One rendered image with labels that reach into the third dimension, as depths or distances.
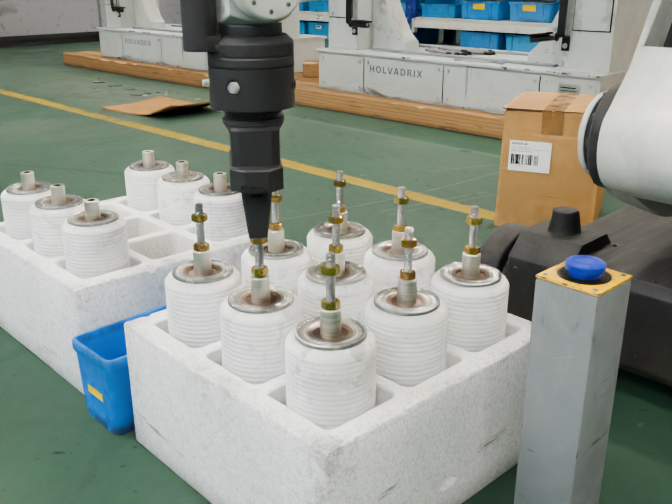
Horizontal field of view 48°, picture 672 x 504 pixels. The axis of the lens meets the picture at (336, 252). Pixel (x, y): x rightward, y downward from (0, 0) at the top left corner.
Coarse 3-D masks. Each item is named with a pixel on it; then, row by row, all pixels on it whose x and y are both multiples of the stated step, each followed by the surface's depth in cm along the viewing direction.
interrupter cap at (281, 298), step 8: (240, 288) 89; (248, 288) 89; (272, 288) 89; (280, 288) 89; (232, 296) 87; (240, 296) 87; (248, 296) 87; (272, 296) 88; (280, 296) 87; (288, 296) 87; (232, 304) 84; (240, 304) 85; (248, 304) 85; (256, 304) 85; (264, 304) 85; (272, 304) 85; (280, 304) 85; (288, 304) 85; (248, 312) 83; (256, 312) 83; (264, 312) 83; (272, 312) 83
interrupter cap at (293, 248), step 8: (288, 240) 105; (248, 248) 102; (264, 248) 103; (288, 248) 103; (296, 248) 102; (264, 256) 99; (272, 256) 99; (280, 256) 99; (288, 256) 99; (296, 256) 100
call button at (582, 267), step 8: (576, 256) 78; (584, 256) 78; (592, 256) 78; (568, 264) 76; (576, 264) 75; (584, 264) 75; (592, 264) 75; (600, 264) 75; (568, 272) 77; (576, 272) 75; (584, 272) 75; (592, 272) 75; (600, 272) 75
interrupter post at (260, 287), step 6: (252, 276) 85; (264, 276) 86; (252, 282) 85; (258, 282) 85; (264, 282) 85; (252, 288) 85; (258, 288) 85; (264, 288) 85; (252, 294) 86; (258, 294) 85; (264, 294) 85; (252, 300) 86; (258, 300) 85; (264, 300) 86
